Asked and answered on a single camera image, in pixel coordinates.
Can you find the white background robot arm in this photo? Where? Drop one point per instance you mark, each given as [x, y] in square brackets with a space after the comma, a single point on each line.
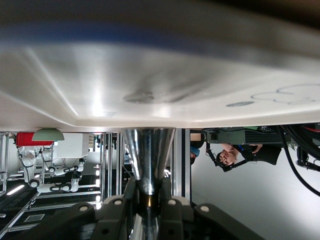
[28, 167]
[60, 187]

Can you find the steel double jigger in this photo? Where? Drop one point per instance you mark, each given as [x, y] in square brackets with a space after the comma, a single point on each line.
[147, 155]

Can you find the aluminium frame post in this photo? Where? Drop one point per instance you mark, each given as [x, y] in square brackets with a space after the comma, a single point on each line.
[181, 162]
[110, 162]

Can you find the person in black shirt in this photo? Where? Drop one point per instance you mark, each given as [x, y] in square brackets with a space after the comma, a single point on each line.
[267, 152]

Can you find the green ceramic bowl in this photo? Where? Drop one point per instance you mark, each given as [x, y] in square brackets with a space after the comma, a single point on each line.
[47, 135]

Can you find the grey equipment box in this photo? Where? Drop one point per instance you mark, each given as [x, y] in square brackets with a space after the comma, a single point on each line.
[230, 137]

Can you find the red box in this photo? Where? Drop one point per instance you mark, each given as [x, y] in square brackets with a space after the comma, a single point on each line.
[23, 139]

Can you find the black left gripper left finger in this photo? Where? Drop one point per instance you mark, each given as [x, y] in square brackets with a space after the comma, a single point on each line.
[110, 220]

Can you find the cream rabbit print tray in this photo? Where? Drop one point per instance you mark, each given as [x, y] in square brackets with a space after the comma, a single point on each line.
[175, 75]

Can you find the person with blue mask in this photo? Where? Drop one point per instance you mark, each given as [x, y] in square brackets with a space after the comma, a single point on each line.
[195, 151]

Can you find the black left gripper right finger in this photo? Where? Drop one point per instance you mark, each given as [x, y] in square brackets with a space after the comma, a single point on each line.
[180, 220]

